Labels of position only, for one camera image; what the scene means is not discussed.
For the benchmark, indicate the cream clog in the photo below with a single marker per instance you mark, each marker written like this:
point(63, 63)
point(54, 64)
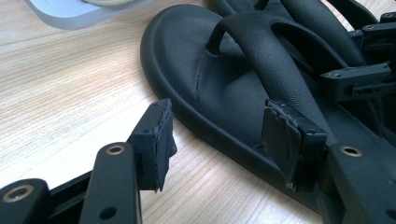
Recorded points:
point(109, 2)

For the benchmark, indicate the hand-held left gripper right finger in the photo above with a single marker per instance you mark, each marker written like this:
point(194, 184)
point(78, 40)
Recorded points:
point(358, 186)

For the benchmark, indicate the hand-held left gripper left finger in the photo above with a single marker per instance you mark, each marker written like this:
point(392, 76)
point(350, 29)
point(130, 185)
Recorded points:
point(115, 183)

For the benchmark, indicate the white two-tier shoe rack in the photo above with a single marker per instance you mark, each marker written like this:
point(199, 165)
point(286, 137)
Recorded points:
point(68, 15)

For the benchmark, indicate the black flip-flop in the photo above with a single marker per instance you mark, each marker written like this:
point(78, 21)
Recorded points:
point(236, 4)
point(218, 93)

